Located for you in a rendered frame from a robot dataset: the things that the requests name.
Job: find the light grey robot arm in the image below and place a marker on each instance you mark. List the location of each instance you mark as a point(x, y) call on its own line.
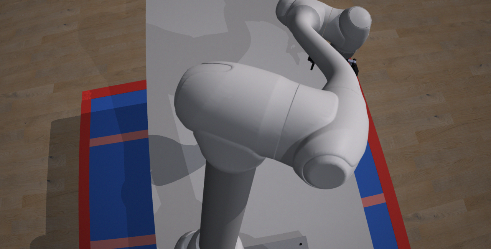
point(241, 114)

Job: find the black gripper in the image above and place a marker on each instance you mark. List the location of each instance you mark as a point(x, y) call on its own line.
point(352, 64)

